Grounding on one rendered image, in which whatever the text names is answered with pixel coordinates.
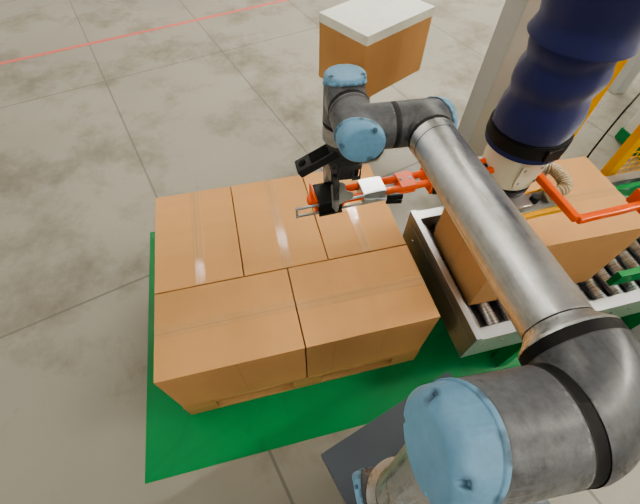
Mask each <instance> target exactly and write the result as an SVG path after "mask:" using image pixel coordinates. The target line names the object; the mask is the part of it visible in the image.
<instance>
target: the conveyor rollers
mask: <svg viewBox="0 0 640 504"><path fill-rule="evenodd" d="M424 226H425V228H426V230H427V232H428V234H429V236H430V238H431V239H432V241H433V243H434V245H435V247H436V249H437V251H438V253H439V255H440V257H441V258H442V260H443V262H444V264H445V266H446V268H447V270H448V272H449V274H450V276H451V277H452V279H453V281H454V283H455V285H456V287H457V289H458V291H459V293H460V295H461V296H462V298H463V300H464V302H465V304H466V306H467V308H468V310H469V312H470V314H471V316H472V317H473V319H474V321H475V323H476V325H477V327H478V328H480V325H479V323H478V322H477V320H476V318H475V316H474V314H473V312H472V310H471V308H470V306H468V305H467V303H466V301H465V299H464V297H463V295H462V293H461V291H460V289H459V287H458V285H457V283H456V281H455V279H454V277H453V275H452V273H451V271H450V269H449V267H448V265H447V263H446V261H445V259H444V257H443V256H442V254H441V252H440V250H439V248H438V246H437V244H436V242H435V241H434V239H433V237H432V235H431V233H430V231H429V229H428V227H427V225H424ZM637 239H638V241H639V242H640V237H639V238H637ZM627 248H628V249H629V250H630V252H631V253H632V254H633V255H634V256H635V257H636V258H637V259H638V261H639V262H640V244H639V243H638V242H637V241H636V240H635V241H634V242H633V243H631V244H630V245H629V246H628V247H627ZM617 258H618V259H619V260H620V261H621V262H622V263H623V265H624V266H625V267H626V268H627V269H631V268H635V267H640V264H639V263H638V262H637V261H636V260H635V259H634V258H633V257H632V255H631V254H630V253H629V252H628V251H627V250H626V249H624V250H623V251H622V252H621V253H620V254H618V255H617ZM606 267H607V268H608V269H609V270H610V271H611V273H612V274H613V275H614V274H615V273H617V272H618V271H622V270H625V269H624V268H623V267H622V266H621V265H620V263H619V262H618V261H617V260H616V259H615V258H614V259H613V260H611V261H610V262H609V263H608V264H607V265H606ZM595 276H596V278H597V279H598V280H599V281H600V283H601V284H602V285H603V287H604V288H605V289H606V290H607V292H608V293H609V294H610V295H611V296H613V295H617V294H621V293H624V292H623V291H622V289H621V288H620V287H619V286H618V285H613V286H609V285H608V284H607V282H606V280H608V279H609V278H610V277H611V276H610V275H609V273H608V272H607V271H606V270H605V268H604V267H603V268H602V269H601V270H600V271H598V272H597V273H596V274H595ZM637 281H638V282H639V283H640V279H639V280H637ZM581 283H582V285H583V286H584V287H585V289H586V290H587V291H588V293H589V294H590V295H591V297H592V298H593V299H594V300H596V299H600V298H605V297H607V296H606V295H605V293H604V292H603V291H602V289H601V288H600V287H599V286H598V284H597V283H596V282H595V280H594V279H593V278H592V277H591V278H590V279H589V280H588V281H584V282H581ZM621 285H622V286H623V287H624V288H625V290H626V291H627V292H629V291H634V290H638V289H640V287H639V286H638V285H637V283H636V282H635V281H630V282H626V283H622V284H621ZM494 302H495V303H496V305H497V307H498V308H499V310H500V312H501V314H502V315H503V317H504V319H505V321H509V320H510V319H509V317H508V315H507V314H506V312H505V310H504V308H503V307H502V305H501V303H500V302H499V300H494ZM476 306H477V308H478V309H479V311H480V313H481V315H482V317H483V319H484V320H485V322H486V324H487V326H489V325H493V324H497V323H499V321H498V319H497V317H496V316H495V314H494V312H493V310H492V309H491V307H490V305H489V303H488V302H484V303H479V304H476Z"/></svg>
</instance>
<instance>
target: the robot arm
mask: <svg viewBox="0 0 640 504"><path fill-rule="evenodd" d="M366 83H367V74H366V72H365V70H364V69H363V68H361V67H359V66H357V65H353V64H337V65H334V66H331V67H329V68H328V69H327V70H326V71H325V72H324V77H323V82H322V84H323V117H322V118H323V119H322V138H323V141H324V142H325V143H326V144H324V145H322V146H321V147H319V148H317V149H315V150H314V151H312V152H310V153H308V154H306V155H305V156H303V157H301V158H299V159H298V160H296V161H295V166H296V169H297V173H298V174H299V175H300V177H302V178H303V177H305V176H307V175H309V174H310V173H312V172H314V171H316V170H318V169H320V168H321V167H323V181H324V182H329V181H332V185H331V195H332V198H331V199H332V208H333V209H334V210H335V212H338V209H339V205H340V204H342V203H344V202H346V201H348V200H351V199H352V198H353V196H354V194H353V192H351V191H348V190H346V187H345V183H344V182H339V180H344V179H345V180H348V179H352V181H353V180H359V179H360V177H361V169H362V163H361V162H367V161H370V160H372V159H374V158H376V157H377V156H378V155H379V154H380V153H381V152H382V151H383V150H384V149H393V148H402V147H409V149H410V151H411V152H412V154H413V155H414V156H415V157H416V158H417V160H418V162H419V164H420V165H421V167H422V169H423V171H424V172H425V174H426V176H427V177H428V179H429V181H430V183H431V184H432V186H433V188H434V189H435V191H436V193H437V195H438V196H439V198H440V200H441V202H442V203H443V205H444V207H445V208H446V210H447V212H448V214H449V215H450V217H451V219H452V221H453V222H454V224H455V226H456V227H457V229H458V231H459V233H460V234H461V236H462V238H463V239H464V241H465V243H466V245H467V246H468V248H469V250H470V252H471V253H472V255H473V257H474V258H475V260H476V262H477V264H478V265H479V267H480V269H481V271H482V272H483V274H484V276H485V277H486V279H487V281H488V283H489V284H490V286H491V288H492V289H493V291H494V293H495V295H496V296H497V298H498V300H499V302H500V303H501V305H502V307H503V308H504V310H505V312H506V314H507V315H508V317H509V319H510V321H511V322H512V324H513V326H514V327H515V329H516V331H517V333H518V334H519V336H520V338H521V339H522V346H521V349H520V351H519V354H518V360H519V362H520V364H521V366H519V367H513V368H508V369H502V370H497V371H491V372H486V373H480V374H475V375H469V376H464V377H458V378H454V377H447V378H440V379H437V380H435V381H432V382H431V383H428V384H424V385H421V386H419V387H417V388H416V389H414V390H413V391H412V393H411V394H410V395H409V397H408V399H407V401H406V404H405V408H404V418H405V422H404V424H403V429H404V439H405V444H404V446H403V447H402V448H401V450H400V451H399V452H398V454H397V455H396V456H394V457H389V458H387V459H384V460H383V461H381V462H380V463H379V464H377V465H376V466H375V467H371V468H366V469H364V468H362V469H360V470H358V471H355V472H354V473H353V474H352V481H353V486H354V491H355V496H356V501H357V504H528V503H532V502H537V501H541V500H546V499H550V498H554V497H559V496H563V495H568V494H572V493H577V492H581V491H584V490H589V489H599V488H603V487H607V486H610V485H612V484H614V483H615V482H617V481H619V480H620V479H622V478H623V477H625V476H626V475H627V474H628V473H629V472H631V471H632V470H633V469H634V468H635V467H636V465H637V464H638V463H639V462H640V343H639V341H638V340H637V338H636V337H635V335H634V334H633V333H632V332H631V330H630V329H629V328H628V327H627V325H626V324H625V323H624V322H623V320H622V319H621V318H620V317H618V316H616V315H612V314H607V313H602V312H598V311H596V310H595V309H594V308H593V307H592V305H591V304H590V303H589V302H588V300H587V299H586V298H585V296H584V295H583V294H582V292H581V291H580V290H579V288H578V287H577V286H576V285H575V283H574V282H573V281H572V279H571V278H570V277H569V275H568V274H567V273H566V272H565V270H564V269H563V268H562V266H561V265H560V264H559V262H558V261H557V260H556V259H555V257H554V256H553V255H552V253H551V252H550V251H549V249H548V248H547V247H546V245H545V244H544V243H543V242H542V240H541V239H540V238H539V236H538V235H537V234H536V232H535V231H534V230H533V229H532V227H531V226H530V225H529V223H528V222H527V221H526V219H525V218H524V217H523V215H522V214H521V213H520V212H519V210H518V209H517V208H516V206H515V205H514V204H513V202H512V201H511V200H510V199H509V197H508V196H507V195H506V193H505V192H504V191H503V189H502V188H501V187H500V185H499V184H498V183H497V182H496V180H495V179H494V178H493V176H492V175H491V174H490V172H489V171H488V170H487V169H486V167H485V166H484V165H483V163H482V162H481V161H480V159H479V158H478V157H477V155H476V154H475V153H474V152H473V150H472V149H471V148H470V146H469V145H468V144H467V142H466V141H465V140H464V139H463V137H462V136H461V135H460V133H459V132H458V131H457V125H458V117H457V111H456V110H455V106H454V104H453V102H452V101H451V100H450V99H448V98H446V97H437V96H430V97H427V98H419V99H409V100H399V101H391V102H390V101H387V102H378V103H370V101H369V98H368V96H367V94H366V89H365V88H366ZM359 169H360V171H359ZM358 173H359V176H358Z"/></svg>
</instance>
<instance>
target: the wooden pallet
mask: <svg viewBox="0 0 640 504"><path fill-rule="evenodd" d="M419 351H420V350H416V351H412V352H408V353H404V354H400V355H396V356H392V357H388V358H384V359H380V360H375V361H371V362H367V363H363V364H359V365H355V366H351V367H347V368H343V369H339V370H335V371H331V372H326V373H322V374H318V375H314V376H310V377H306V378H302V379H298V380H294V381H290V382H286V383H282V384H277V385H273V386H269V387H265V388H261V389H257V390H253V391H249V392H245V393H241V394H237V395H233V396H228V397H224V398H220V399H216V400H212V401H208V402H204V403H200V404H196V405H192V406H188V407H183V409H185V410H186V411H187V412H189V413H190V414H191V415H193V414H197V413H201V412H205V411H209V410H213V409H217V408H221V407H225V406H229V405H233V404H237V403H241V402H245V401H249V400H253V399H257V398H261V397H265V396H269V395H273V394H277V393H281V392H285V391H289V390H293V389H297V388H301V387H305V386H309V385H313V384H317V383H321V382H325V381H329V380H333V379H337V378H341V377H345V376H349V375H354V374H358V373H362V372H366V371H370V370H374V369H378V368H382V367H386V366H390V365H394V364H398V363H402V362H406V361H410V360H414V358H415V357H416V355H417V354H418V352H419Z"/></svg>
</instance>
